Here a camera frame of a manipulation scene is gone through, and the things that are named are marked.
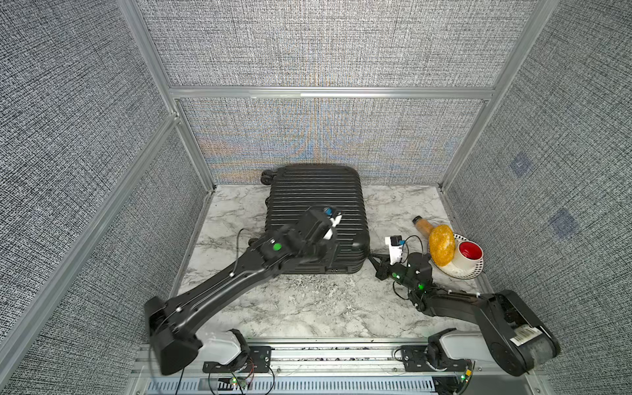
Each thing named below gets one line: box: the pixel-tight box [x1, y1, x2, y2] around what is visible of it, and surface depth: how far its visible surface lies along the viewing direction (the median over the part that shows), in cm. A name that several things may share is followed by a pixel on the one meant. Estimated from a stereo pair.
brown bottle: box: [412, 215, 434, 240], surface depth 105 cm
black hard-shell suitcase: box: [260, 164, 370, 275], surface depth 91 cm
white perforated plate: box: [433, 233, 484, 280], surface depth 92 cm
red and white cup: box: [454, 240, 484, 271], surface depth 91 cm
